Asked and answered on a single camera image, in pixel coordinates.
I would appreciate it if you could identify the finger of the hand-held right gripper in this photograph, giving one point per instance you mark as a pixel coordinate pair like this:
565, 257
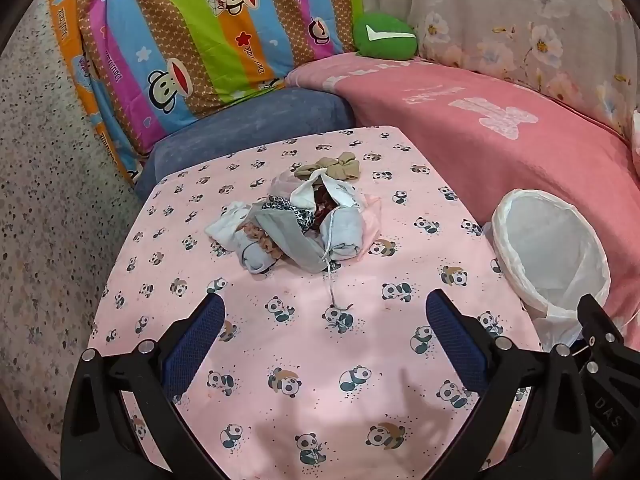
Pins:
600, 325

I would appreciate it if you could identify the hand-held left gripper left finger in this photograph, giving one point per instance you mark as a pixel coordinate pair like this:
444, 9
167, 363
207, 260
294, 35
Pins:
200, 330

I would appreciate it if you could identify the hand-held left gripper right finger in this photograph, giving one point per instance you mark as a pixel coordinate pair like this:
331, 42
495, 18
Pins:
457, 335

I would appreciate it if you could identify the light grey sock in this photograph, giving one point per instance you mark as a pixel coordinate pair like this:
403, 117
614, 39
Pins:
255, 260

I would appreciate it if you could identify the pink panda print tablecloth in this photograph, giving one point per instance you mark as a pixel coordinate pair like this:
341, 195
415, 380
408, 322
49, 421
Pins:
300, 320

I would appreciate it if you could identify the brown scrunchie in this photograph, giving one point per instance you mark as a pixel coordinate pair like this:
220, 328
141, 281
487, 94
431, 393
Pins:
265, 240

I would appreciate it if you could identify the grey cloth strip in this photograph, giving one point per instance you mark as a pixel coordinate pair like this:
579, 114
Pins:
290, 242

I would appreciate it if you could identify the leopard print scrunchie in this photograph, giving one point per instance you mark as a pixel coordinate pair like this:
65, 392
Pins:
302, 217

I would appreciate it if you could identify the pink and white wrapper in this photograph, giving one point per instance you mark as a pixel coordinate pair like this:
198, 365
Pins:
287, 182

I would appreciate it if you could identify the dark red scrunchie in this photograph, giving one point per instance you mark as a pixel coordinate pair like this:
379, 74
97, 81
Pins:
325, 205

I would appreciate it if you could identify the pink blanket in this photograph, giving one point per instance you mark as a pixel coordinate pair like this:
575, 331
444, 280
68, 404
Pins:
500, 150

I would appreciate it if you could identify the beige knotted stocking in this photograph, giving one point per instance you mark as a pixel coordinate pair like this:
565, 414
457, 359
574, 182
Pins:
340, 167

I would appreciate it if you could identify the blue sofa cushion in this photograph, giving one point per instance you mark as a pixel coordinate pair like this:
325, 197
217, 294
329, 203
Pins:
250, 120

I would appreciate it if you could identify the striped monkey print quilt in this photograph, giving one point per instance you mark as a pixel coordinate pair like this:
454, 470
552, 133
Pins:
175, 35

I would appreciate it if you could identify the green cushion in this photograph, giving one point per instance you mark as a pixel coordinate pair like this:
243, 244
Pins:
385, 42

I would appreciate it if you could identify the grey floral blanket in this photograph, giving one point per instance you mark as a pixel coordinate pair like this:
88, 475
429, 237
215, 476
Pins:
500, 10

